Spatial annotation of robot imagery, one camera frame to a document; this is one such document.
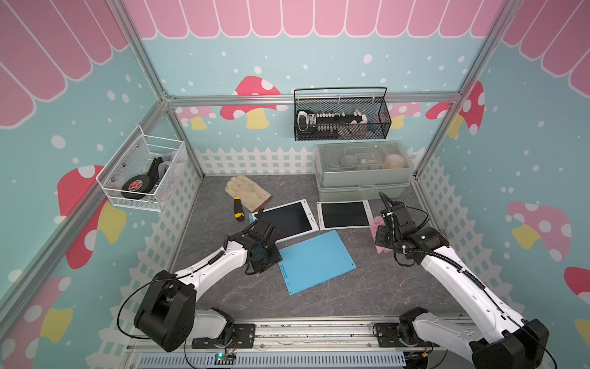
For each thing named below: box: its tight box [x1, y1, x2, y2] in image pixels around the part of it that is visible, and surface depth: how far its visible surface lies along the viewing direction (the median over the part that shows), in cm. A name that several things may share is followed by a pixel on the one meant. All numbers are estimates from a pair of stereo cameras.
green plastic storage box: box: [314, 140, 415, 202], surface depth 103 cm
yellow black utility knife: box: [233, 193, 246, 222], surface depth 111 cm
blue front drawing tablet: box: [278, 229, 358, 296], surface depth 92 cm
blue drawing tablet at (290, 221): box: [248, 199, 321, 244], surface depth 108 cm
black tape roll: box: [120, 173, 151, 200], surface depth 71 cm
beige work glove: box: [224, 174, 273, 213], surface depth 115 cm
